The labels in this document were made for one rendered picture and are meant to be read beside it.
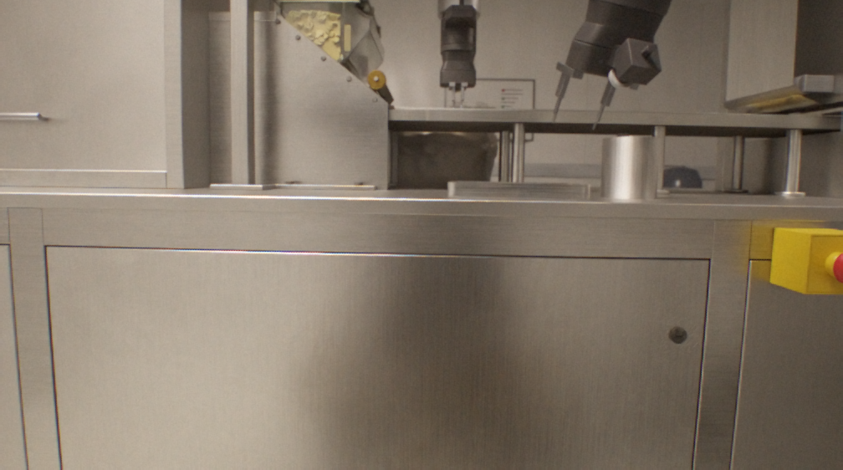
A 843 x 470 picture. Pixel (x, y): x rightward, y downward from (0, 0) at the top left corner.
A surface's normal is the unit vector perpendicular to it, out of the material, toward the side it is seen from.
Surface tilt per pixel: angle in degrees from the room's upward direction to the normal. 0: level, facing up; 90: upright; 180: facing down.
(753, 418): 90
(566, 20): 90
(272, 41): 90
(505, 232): 90
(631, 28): 122
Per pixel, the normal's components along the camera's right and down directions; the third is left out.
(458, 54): -0.03, 0.22
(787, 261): -1.00, -0.02
